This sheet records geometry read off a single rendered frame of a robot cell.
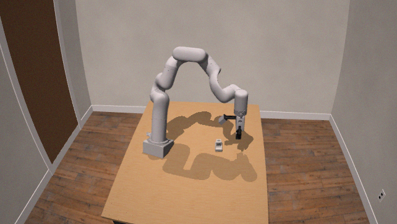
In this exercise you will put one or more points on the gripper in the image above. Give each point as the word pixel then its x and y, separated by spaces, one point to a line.
pixel 240 120

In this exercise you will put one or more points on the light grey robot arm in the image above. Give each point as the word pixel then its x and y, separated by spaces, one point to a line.
pixel 161 100

